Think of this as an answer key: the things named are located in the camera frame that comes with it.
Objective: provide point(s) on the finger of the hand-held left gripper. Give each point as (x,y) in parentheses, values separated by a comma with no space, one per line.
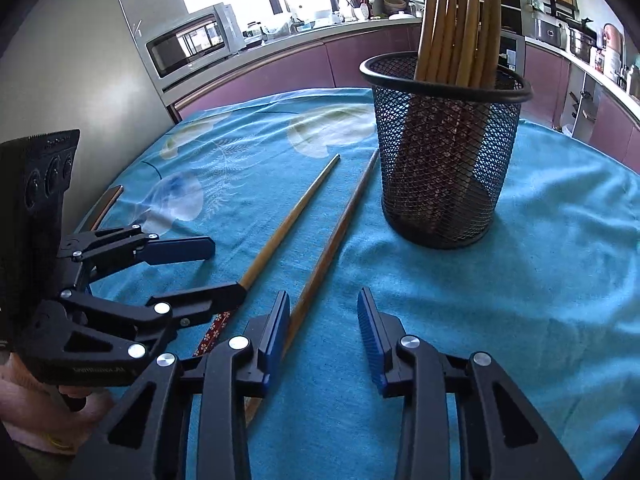
(210,302)
(180,250)

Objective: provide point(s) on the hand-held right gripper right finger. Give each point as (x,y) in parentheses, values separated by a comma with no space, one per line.
(372,340)

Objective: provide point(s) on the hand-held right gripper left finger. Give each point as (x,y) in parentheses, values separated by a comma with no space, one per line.
(277,340)

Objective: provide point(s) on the floral end wooden chopstick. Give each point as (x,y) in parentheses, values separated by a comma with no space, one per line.
(340,230)
(295,210)

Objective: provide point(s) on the black mesh utensil holder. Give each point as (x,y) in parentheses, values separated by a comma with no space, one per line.
(500,160)

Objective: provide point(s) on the bunch of wooden chopsticks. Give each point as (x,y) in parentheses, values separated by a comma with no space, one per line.
(440,35)

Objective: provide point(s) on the person's left hand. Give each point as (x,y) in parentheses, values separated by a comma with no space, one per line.
(30,410)

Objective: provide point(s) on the grey refrigerator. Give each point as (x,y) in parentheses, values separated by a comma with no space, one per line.
(100,85)

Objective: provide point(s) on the blue floral tablecloth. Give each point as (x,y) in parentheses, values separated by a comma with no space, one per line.
(550,285)

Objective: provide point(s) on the silver microwave oven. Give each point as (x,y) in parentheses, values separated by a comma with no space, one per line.
(190,40)

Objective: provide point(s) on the purple kitchen cabinets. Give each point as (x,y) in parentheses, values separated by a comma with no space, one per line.
(360,55)

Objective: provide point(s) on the black built-in oven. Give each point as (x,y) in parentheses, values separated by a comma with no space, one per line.
(512,55)

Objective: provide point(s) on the stacked ceramic bowls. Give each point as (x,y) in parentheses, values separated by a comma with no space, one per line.
(395,6)

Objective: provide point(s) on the steel cooking pot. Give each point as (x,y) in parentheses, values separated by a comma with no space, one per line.
(581,45)

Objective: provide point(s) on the pink plastic container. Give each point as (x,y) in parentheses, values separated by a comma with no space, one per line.
(614,52)

